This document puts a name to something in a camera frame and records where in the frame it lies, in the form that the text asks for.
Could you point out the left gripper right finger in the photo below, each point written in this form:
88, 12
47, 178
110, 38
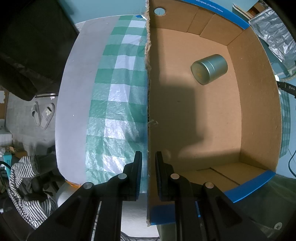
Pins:
163, 176

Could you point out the silver foil sheet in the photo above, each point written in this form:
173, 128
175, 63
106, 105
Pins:
269, 27

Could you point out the blue cardboard box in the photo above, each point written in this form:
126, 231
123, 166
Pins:
227, 132

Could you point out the black hanging garment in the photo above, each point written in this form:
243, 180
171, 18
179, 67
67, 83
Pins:
36, 41

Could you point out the teal checkered plastic tablecloth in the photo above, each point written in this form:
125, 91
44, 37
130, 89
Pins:
117, 123

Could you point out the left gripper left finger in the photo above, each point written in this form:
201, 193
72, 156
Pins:
131, 184

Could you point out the striped cloth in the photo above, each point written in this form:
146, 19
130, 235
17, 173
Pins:
27, 194

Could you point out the teal metal tin can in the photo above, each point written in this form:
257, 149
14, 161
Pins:
208, 69

